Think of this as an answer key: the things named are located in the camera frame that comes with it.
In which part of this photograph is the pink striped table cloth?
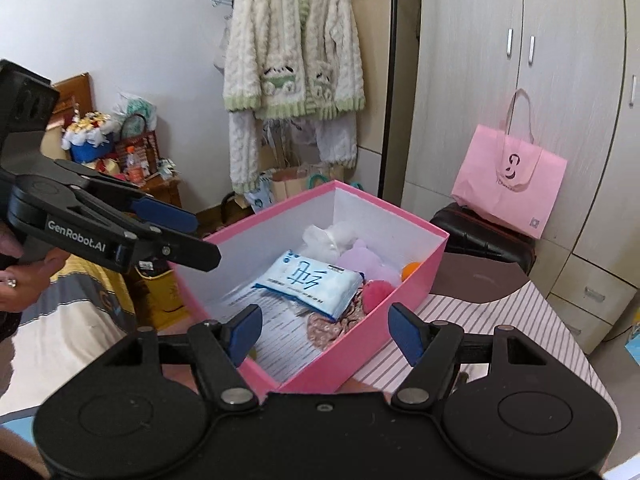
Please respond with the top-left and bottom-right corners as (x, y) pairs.
(350, 252), (621, 411)

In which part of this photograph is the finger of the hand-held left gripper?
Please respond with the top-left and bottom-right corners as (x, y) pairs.
(52, 159), (199, 235)
(111, 221), (222, 275)

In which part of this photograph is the pink storage box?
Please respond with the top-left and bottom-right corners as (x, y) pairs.
(167, 180), (449, 403)

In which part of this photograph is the black suitcase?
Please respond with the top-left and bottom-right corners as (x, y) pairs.
(429, 202), (537, 276)

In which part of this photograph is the grey wardrobe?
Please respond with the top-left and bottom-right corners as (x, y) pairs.
(400, 0), (640, 356)

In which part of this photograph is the brown paper bag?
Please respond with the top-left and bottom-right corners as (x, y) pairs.
(270, 162), (333, 203)

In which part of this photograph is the flower bouquet blue wrap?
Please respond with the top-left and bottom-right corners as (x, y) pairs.
(61, 112), (121, 163)

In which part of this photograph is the yellow bag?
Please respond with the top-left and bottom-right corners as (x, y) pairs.
(132, 260), (193, 331)

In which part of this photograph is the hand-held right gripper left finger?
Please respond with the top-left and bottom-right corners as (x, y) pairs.
(117, 304), (264, 407)

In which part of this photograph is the white plastic bag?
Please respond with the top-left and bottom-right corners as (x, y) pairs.
(112, 91), (158, 128)

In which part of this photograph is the pink tote bag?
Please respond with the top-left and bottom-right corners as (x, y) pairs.
(451, 89), (568, 240)

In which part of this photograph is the teal bag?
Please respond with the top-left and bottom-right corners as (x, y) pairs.
(305, 174), (366, 192)

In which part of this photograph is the purple plush toy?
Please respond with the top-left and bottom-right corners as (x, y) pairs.
(340, 239), (401, 283)

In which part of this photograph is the floral fabric pouch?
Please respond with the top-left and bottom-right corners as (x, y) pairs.
(306, 292), (367, 348)

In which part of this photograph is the wooden headboard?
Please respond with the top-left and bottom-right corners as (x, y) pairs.
(40, 72), (96, 161)

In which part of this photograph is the pink fluffy pompom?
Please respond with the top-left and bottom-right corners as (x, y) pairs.
(361, 281), (401, 315)

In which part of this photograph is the white mesh bath pouf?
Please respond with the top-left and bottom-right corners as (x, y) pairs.
(301, 221), (358, 261)

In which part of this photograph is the person's left hand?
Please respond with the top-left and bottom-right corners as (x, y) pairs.
(0, 224), (71, 314)

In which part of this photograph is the cream and green cardigan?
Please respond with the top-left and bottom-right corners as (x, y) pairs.
(222, 0), (366, 121)

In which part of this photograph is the brown wicker basket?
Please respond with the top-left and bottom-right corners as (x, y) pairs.
(115, 114), (160, 171)

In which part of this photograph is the wooden cabinet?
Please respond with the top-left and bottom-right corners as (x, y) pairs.
(135, 175), (183, 211)

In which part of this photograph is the blue patterned bag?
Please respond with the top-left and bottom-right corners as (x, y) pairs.
(247, 172), (276, 213)

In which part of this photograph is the blue white wipes packet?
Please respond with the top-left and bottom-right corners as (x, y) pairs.
(251, 249), (366, 322)

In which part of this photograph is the orange drink bottle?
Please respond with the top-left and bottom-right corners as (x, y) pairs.
(125, 146), (146, 183)

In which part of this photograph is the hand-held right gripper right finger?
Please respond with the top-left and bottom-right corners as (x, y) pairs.
(388, 304), (546, 407)

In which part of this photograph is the black clothes rack pole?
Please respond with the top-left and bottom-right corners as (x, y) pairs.
(378, 0), (406, 201)

